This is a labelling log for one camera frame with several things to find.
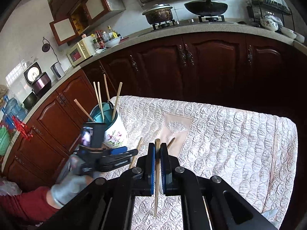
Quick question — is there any bamboo chopstick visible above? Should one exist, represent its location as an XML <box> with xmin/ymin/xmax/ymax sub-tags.
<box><xmin>104</xmin><ymin>74</ymin><xmax>110</xmax><ymax>101</ymax></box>
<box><xmin>112</xmin><ymin>82</ymin><xmax>123</xmax><ymax>121</ymax></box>
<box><xmin>154</xmin><ymin>139</ymin><xmax>161</xmax><ymax>217</ymax></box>
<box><xmin>128</xmin><ymin>136</ymin><xmax>144</xmax><ymax>169</ymax></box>
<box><xmin>93</xmin><ymin>81</ymin><xmax>101</xmax><ymax>108</ymax></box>
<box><xmin>97</xmin><ymin>81</ymin><xmax>105</xmax><ymax>122</ymax></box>
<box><xmin>74</xmin><ymin>99</ymin><xmax>95</xmax><ymax>122</ymax></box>

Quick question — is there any red sleeved forearm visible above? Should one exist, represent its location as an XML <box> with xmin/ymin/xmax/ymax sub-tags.
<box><xmin>1</xmin><ymin>186</ymin><xmax>59</xmax><ymax>223</ymax></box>

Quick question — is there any left gloved hand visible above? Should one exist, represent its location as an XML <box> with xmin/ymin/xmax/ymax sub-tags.
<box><xmin>46</xmin><ymin>154</ymin><xmax>103</xmax><ymax>209</ymax></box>

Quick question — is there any floral white utensil holder cup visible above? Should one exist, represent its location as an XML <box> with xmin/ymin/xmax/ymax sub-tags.
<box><xmin>81</xmin><ymin>102</ymin><xmax>128</xmax><ymax>149</ymax></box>

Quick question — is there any quilted white table cover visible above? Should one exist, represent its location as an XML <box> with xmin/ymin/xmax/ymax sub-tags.
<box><xmin>117</xmin><ymin>96</ymin><xmax>298</xmax><ymax>227</ymax></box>

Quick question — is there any green basin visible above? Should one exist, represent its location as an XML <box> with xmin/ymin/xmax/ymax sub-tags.
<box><xmin>0</xmin><ymin>126</ymin><xmax>10</xmax><ymax>156</ymax></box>

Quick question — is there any rice cooker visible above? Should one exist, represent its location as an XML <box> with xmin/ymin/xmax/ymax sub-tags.
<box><xmin>23</xmin><ymin>62</ymin><xmax>51</xmax><ymax>99</ymax></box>

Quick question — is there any silver kettle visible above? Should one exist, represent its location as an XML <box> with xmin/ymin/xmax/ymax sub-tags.
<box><xmin>50</xmin><ymin>62</ymin><xmax>65</xmax><ymax>80</ymax></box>

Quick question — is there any blue water bottle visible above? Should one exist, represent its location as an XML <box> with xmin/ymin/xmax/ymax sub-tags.
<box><xmin>2</xmin><ymin>95</ymin><xmax>26</xmax><ymax>128</ymax></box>

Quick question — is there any cream microwave oven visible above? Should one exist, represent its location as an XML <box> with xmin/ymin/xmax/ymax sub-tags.
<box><xmin>67</xmin><ymin>36</ymin><xmax>96</xmax><ymax>67</ymax></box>

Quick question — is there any red sauce bottle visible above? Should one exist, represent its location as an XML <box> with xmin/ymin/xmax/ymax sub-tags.
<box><xmin>96</xmin><ymin>31</ymin><xmax>105</xmax><ymax>49</ymax></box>

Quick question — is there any white bowl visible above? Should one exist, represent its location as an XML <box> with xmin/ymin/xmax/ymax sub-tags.
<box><xmin>105</xmin><ymin>37</ymin><xmax>121</xmax><ymax>48</ymax></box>

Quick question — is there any yellow oil bottle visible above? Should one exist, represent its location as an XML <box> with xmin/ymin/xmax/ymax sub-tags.
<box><xmin>107</xmin><ymin>26</ymin><xmax>118</xmax><ymax>39</ymax></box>

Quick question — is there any gas stove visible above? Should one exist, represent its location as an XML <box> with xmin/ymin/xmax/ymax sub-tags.
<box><xmin>152</xmin><ymin>15</ymin><xmax>226</xmax><ymax>31</ymax></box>

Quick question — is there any speckled cooking pot with lid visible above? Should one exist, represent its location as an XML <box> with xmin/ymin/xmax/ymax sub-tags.
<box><xmin>142</xmin><ymin>4</ymin><xmax>173</xmax><ymax>25</ymax></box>

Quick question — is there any black wok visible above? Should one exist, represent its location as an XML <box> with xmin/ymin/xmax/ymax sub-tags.
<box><xmin>184</xmin><ymin>0</ymin><xmax>228</xmax><ymax>17</ymax></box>

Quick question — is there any floral bowl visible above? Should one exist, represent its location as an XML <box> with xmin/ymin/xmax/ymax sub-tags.
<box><xmin>260</xmin><ymin>18</ymin><xmax>279</xmax><ymax>32</ymax></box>

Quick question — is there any black dish rack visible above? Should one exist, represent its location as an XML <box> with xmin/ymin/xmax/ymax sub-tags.
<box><xmin>246</xmin><ymin>0</ymin><xmax>295</xmax><ymax>30</ymax></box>

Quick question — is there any upper wall cabinet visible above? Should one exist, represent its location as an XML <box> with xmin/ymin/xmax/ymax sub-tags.
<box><xmin>48</xmin><ymin>0</ymin><xmax>125</xmax><ymax>46</ymax></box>

